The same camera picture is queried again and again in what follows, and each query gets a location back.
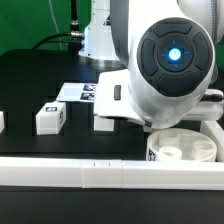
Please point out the white left barrier rail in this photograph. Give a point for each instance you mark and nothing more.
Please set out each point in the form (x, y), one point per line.
(2, 123)

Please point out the paper sheet with markers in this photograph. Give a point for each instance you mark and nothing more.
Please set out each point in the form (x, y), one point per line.
(77, 92)

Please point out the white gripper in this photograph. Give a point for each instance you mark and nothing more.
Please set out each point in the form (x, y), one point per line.
(118, 95)

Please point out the white front barrier rail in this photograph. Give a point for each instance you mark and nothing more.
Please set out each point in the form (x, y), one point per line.
(120, 174)

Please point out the white barrier rail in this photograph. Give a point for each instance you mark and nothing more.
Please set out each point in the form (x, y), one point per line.
(2, 123)
(215, 132)
(120, 174)

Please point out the white right barrier rail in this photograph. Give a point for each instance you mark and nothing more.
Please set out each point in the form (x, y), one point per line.
(215, 132)

